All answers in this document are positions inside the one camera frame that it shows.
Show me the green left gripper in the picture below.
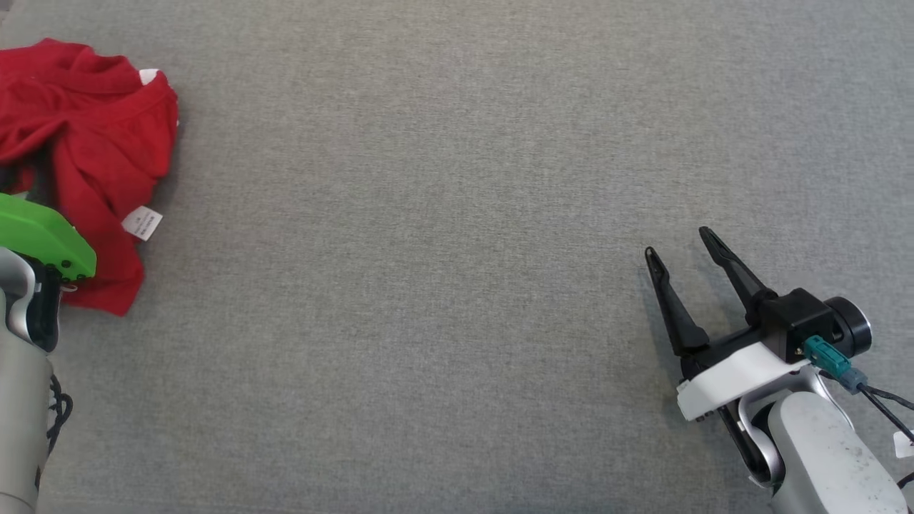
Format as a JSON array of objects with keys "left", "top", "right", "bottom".
[{"left": 0, "top": 193, "right": 97, "bottom": 352}]

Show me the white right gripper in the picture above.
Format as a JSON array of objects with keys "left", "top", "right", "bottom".
[{"left": 645, "top": 226, "right": 813, "bottom": 422}]

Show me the red white basketball jersey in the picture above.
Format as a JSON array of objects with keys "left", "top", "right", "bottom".
[{"left": 0, "top": 38, "right": 179, "bottom": 317}]

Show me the teal cable connector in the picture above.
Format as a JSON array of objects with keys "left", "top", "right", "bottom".
[{"left": 803, "top": 336, "right": 868, "bottom": 393}]

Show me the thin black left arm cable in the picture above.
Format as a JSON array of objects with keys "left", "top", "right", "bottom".
[{"left": 46, "top": 375, "right": 74, "bottom": 458}]

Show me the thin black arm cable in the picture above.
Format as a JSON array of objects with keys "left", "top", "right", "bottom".
[
  {"left": 857, "top": 382, "right": 914, "bottom": 443},
  {"left": 46, "top": 375, "right": 74, "bottom": 458}
]

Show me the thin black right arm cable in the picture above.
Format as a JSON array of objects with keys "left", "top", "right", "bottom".
[{"left": 857, "top": 382, "right": 914, "bottom": 443}]

